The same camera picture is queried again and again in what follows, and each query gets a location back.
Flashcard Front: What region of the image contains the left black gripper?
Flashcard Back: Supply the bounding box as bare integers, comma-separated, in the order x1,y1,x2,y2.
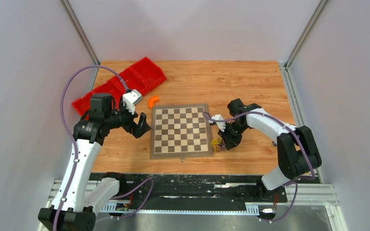
105,96,151,138

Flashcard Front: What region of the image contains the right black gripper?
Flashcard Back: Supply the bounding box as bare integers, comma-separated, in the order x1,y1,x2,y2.
218,121,248,150

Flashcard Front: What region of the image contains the yellow cable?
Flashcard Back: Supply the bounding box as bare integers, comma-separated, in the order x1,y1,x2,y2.
211,138,224,152

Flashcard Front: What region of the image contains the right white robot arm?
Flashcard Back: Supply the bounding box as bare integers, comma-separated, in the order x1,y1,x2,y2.
218,99,322,201

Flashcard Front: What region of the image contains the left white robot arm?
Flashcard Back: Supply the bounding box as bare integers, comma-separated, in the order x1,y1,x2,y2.
38,90,151,231

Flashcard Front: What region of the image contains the orange curved plastic piece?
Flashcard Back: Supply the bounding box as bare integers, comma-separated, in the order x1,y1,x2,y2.
147,95,159,109

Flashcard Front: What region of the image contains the wooden chessboard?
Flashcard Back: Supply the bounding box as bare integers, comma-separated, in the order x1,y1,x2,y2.
150,103,213,159

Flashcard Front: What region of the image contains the red compartment bin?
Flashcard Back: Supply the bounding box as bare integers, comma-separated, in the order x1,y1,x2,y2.
71,57,166,115

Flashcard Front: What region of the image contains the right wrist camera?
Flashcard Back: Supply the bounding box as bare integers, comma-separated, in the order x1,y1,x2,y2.
210,114,226,132

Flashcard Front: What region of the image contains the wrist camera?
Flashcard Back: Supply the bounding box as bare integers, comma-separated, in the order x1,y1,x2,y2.
122,90,143,115
210,114,226,132

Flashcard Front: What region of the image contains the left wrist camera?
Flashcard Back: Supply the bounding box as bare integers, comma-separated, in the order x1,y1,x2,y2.
122,90,143,115

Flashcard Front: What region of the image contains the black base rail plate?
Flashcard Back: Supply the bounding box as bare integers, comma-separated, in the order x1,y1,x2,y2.
89,172,321,213

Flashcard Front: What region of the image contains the aluminium frame post left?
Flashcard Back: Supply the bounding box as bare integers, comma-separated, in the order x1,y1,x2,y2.
59,0,100,64

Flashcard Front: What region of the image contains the aluminium frame post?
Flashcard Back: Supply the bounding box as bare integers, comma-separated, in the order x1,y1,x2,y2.
284,0,329,69
59,0,100,64

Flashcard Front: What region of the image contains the aluminium frame post right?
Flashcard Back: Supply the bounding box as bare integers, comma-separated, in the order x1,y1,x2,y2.
284,0,329,69

